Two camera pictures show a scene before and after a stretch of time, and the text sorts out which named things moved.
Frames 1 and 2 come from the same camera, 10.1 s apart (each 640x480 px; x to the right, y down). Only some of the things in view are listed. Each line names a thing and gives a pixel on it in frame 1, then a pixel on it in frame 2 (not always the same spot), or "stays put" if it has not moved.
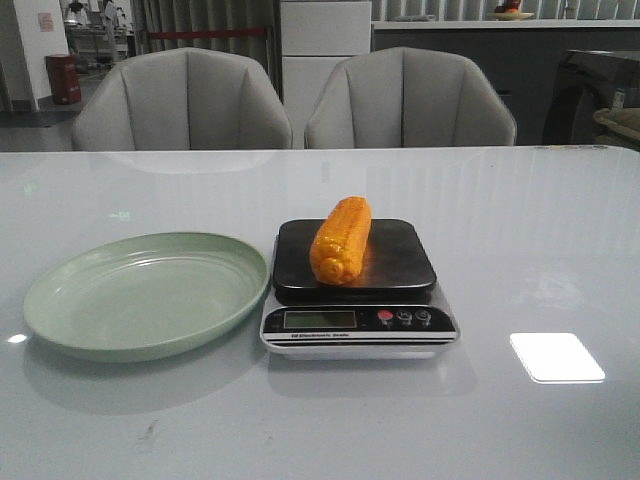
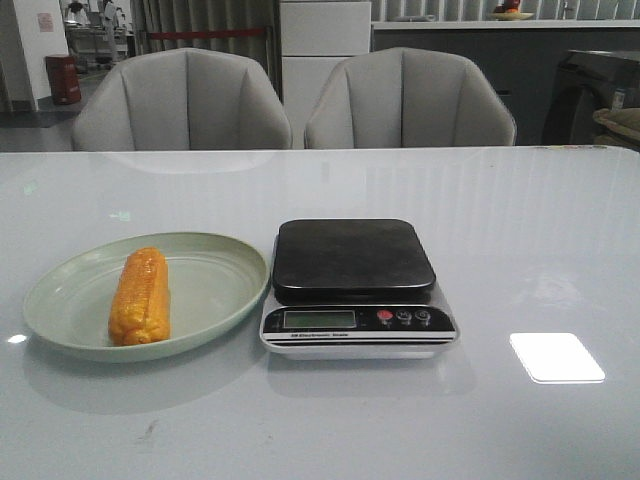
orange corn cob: [337, 252] -> [140, 309]
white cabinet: [316, 37] stays put
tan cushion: [624, 124] stays put
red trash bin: [64, 78] stays put
